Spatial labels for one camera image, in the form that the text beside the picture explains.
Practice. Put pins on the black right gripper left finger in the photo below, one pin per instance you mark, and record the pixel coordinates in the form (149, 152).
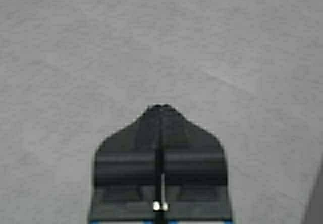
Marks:
(126, 174)

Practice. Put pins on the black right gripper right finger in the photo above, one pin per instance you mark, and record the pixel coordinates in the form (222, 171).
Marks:
(196, 172)

